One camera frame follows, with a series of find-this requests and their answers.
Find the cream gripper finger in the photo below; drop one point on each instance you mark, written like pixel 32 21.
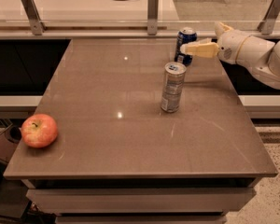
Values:
pixel 205 48
pixel 221 28

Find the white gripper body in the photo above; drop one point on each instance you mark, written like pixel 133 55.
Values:
pixel 230 48

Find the blue pepsi can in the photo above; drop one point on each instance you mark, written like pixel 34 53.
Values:
pixel 184 36

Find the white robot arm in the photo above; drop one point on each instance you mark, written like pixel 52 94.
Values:
pixel 260 57

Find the silver energy drink can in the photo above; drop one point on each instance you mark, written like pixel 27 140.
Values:
pixel 174 76

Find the red apple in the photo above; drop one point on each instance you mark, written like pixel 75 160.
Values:
pixel 40 130

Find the grey cabinet drawer front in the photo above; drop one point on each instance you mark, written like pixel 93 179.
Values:
pixel 115 201

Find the dark device at left edge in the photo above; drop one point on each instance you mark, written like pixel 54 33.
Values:
pixel 10 136

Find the right metal railing bracket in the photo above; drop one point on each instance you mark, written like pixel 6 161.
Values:
pixel 267 24

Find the metal railing bracket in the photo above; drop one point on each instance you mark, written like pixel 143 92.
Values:
pixel 267 24
pixel 36 25
pixel 152 16

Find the middle metal railing bracket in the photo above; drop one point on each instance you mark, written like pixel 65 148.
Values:
pixel 152 16

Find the left metal railing bracket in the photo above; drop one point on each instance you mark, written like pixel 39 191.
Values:
pixel 36 25

